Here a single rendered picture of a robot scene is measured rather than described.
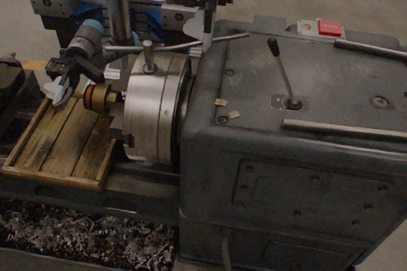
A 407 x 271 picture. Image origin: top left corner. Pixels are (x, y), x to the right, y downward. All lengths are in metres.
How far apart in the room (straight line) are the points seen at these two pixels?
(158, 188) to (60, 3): 0.79
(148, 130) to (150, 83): 0.12
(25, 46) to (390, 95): 2.78
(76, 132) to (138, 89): 0.44
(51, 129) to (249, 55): 0.71
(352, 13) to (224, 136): 3.14
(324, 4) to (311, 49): 2.83
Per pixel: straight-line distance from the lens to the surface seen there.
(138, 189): 1.15
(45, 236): 1.47
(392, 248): 2.27
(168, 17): 1.40
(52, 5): 1.53
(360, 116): 0.89
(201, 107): 0.82
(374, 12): 3.94
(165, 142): 0.92
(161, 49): 0.88
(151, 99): 0.90
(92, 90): 1.08
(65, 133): 1.29
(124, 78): 1.05
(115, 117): 0.99
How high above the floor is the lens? 1.85
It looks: 48 degrees down
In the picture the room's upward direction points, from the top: 4 degrees clockwise
